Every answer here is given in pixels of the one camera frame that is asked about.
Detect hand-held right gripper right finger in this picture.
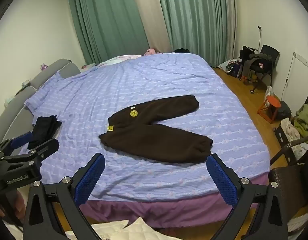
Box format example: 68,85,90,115
206,154,288,240

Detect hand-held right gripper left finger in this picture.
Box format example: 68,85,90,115
23,152,106,240

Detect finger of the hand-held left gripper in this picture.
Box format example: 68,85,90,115
0,131,34,155
1,138,60,167

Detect dark brown fleece pants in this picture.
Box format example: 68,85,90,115
98,95,214,163

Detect stack of folded black clothes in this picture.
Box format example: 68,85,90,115
28,115,62,150

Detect grey padded headboard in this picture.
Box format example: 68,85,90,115
0,59,82,145

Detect purple striped pillow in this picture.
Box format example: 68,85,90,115
24,71,81,113

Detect dark wicker chair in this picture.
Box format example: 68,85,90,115
269,132,308,220

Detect orange stool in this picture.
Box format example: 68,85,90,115
257,95,282,123

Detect black backpack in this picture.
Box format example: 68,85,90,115
276,101,292,120

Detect pile of green and white clothes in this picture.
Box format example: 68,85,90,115
280,104,308,155

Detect white plastic bag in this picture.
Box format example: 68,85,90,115
217,59,238,73

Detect purple striped blanket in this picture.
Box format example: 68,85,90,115
24,53,270,202

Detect white and pink quilt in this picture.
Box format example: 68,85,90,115
98,54,144,67

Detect black chair with clothes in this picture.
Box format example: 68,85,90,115
240,44,280,93

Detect beige curtain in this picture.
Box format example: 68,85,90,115
130,0,172,54

